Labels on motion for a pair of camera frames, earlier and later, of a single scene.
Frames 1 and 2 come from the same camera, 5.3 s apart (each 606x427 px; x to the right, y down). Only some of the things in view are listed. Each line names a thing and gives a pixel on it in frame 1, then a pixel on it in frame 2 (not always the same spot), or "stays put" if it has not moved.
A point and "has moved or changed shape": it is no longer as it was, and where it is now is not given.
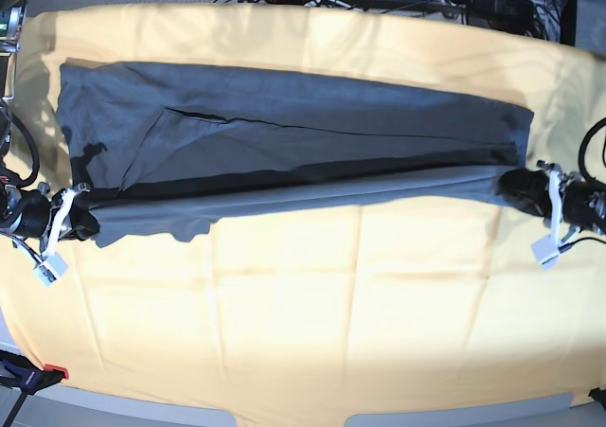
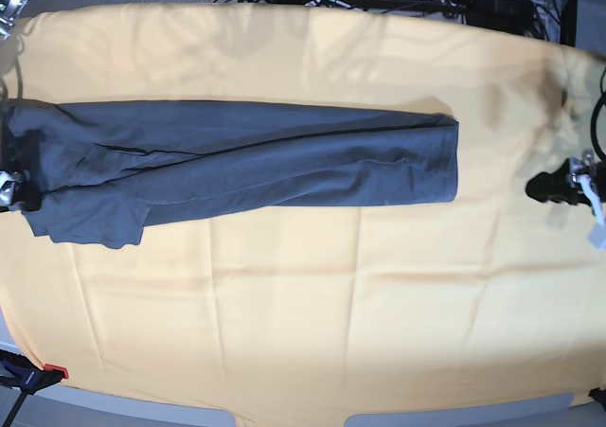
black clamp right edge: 598,395 stays put
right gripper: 583,205 → 555,186
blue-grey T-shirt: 170,150 has moved or changed shape
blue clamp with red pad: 26,378 stays put
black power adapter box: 499,11 stays put
